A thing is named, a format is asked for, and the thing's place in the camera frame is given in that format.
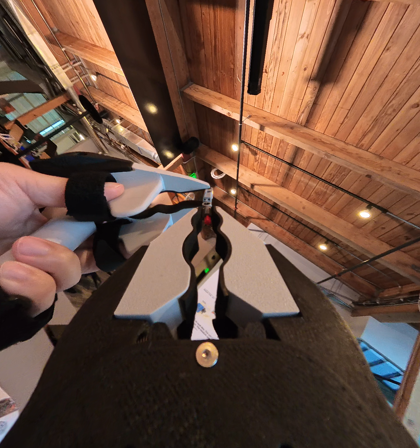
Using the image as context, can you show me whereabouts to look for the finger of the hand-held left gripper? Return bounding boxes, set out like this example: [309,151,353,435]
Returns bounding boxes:
[133,164,211,194]
[118,200,203,258]

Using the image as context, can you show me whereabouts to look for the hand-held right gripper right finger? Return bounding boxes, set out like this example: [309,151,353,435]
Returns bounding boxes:
[212,206,300,339]

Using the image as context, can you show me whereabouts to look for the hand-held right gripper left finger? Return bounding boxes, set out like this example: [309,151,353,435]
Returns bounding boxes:
[114,206,201,339]

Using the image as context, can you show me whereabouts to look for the small red metal connector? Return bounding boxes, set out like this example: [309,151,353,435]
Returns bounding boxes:
[200,189,215,242]

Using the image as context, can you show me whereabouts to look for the person's left hand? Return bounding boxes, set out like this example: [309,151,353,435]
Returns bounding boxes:
[0,161,125,316]

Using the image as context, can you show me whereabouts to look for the black round ceiling speaker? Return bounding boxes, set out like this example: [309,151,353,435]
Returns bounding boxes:
[181,136,201,155]

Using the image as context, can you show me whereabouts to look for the black round disc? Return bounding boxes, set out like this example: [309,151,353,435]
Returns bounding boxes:
[78,94,103,125]

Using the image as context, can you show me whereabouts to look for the white printed paper sheet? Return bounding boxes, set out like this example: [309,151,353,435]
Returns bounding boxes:
[191,266,220,340]

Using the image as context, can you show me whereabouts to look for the thin black hanging rod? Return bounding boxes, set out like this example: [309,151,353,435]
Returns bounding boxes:
[233,0,250,217]

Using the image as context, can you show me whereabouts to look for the black steel ceiling beam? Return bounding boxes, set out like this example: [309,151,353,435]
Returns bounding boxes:
[93,0,183,167]

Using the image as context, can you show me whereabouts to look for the black lighting track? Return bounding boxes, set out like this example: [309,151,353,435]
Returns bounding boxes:
[241,140,420,234]

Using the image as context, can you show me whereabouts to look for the black tube ceiling lamp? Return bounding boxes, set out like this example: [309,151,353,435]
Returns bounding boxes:
[247,0,274,96]

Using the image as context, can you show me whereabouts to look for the silver air duct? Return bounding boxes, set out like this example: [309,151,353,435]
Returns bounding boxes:
[102,119,161,163]

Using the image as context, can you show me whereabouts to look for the long black ceiling rail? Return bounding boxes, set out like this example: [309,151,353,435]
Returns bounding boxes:
[316,232,420,285]

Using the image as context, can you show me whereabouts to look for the wooden support post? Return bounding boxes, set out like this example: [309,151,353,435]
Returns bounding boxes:
[392,315,420,420]

